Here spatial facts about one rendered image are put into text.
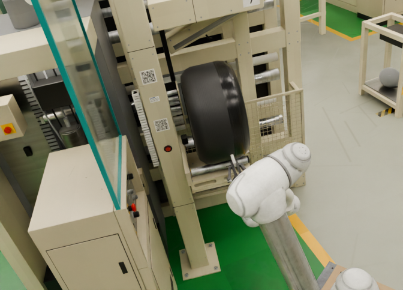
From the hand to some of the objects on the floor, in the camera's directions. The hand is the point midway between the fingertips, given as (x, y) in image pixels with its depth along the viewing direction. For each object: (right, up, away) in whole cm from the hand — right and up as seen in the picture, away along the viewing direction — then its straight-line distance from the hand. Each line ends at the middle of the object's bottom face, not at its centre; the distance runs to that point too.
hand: (233, 160), depth 214 cm
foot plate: (-18, -76, +78) cm, 111 cm away
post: (-18, -76, +78) cm, 111 cm away
